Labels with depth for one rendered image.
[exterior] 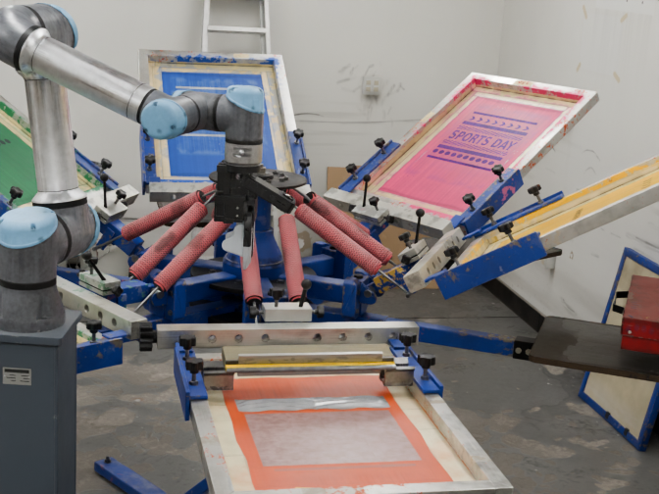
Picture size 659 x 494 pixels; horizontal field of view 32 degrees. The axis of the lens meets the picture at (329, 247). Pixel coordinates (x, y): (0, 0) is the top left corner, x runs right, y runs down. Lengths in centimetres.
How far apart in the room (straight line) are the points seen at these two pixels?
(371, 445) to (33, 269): 80
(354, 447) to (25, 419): 69
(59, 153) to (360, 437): 89
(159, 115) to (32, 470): 81
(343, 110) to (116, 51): 138
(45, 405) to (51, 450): 10
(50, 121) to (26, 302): 38
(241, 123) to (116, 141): 451
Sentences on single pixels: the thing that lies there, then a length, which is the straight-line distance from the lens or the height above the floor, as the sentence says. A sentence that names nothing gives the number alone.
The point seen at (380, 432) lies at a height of 96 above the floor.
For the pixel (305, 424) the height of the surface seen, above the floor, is 96.
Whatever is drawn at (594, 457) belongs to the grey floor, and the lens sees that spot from 499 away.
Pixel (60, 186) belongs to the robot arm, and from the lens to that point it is 247.
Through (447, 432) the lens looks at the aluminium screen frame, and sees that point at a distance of 256.
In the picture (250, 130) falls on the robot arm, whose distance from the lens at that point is 226.
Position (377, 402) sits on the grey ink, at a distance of 273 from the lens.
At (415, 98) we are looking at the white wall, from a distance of 700.
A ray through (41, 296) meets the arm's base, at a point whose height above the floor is 127.
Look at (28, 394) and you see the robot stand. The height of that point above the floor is 107.
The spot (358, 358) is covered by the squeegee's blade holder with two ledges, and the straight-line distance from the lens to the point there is 273.
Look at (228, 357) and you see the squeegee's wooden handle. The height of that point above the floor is 105.
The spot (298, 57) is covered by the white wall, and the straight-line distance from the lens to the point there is 680.
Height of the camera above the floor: 199
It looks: 15 degrees down
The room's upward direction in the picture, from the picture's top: 4 degrees clockwise
